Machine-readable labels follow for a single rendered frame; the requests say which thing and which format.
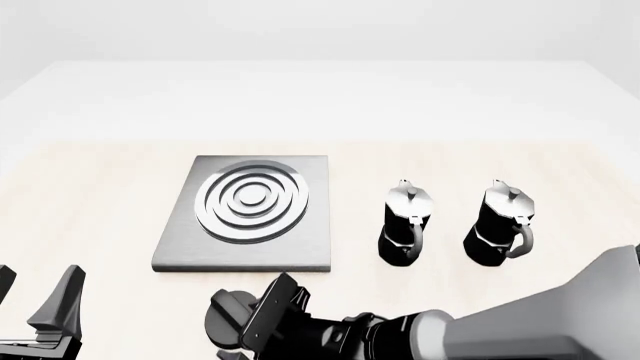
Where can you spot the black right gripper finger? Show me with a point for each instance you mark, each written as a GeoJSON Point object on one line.
{"type": "Point", "coordinates": [233, 355]}

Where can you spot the flat square stove plate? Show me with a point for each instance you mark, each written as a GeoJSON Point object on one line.
{"type": "Point", "coordinates": [180, 247]}

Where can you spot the silver-grey right robot arm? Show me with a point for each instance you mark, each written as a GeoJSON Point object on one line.
{"type": "Point", "coordinates": [550, 307]}

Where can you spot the round black stove knob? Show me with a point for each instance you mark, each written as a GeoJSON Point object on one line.
{"type": "Point", "coordinates": [225, 322]}

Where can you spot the black moka pot, silver lid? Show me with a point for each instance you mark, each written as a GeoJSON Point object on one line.
{"type": "Point", "coordinates": [487, 236]}
{"type": "Point", "coordinates": [395, 232]}

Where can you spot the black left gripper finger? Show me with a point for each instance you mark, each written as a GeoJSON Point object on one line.
{"type": "Point", "coordinates": [62, 303]}
{"type": "Point", "coordinates": [5, 277]}

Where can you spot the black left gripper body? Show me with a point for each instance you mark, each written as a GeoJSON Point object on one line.
{"type": "Point", "coordinates": [45, 347]}

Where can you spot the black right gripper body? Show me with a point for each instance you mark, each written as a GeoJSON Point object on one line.
{"type": "Point", "coordinates": [300, 304]}

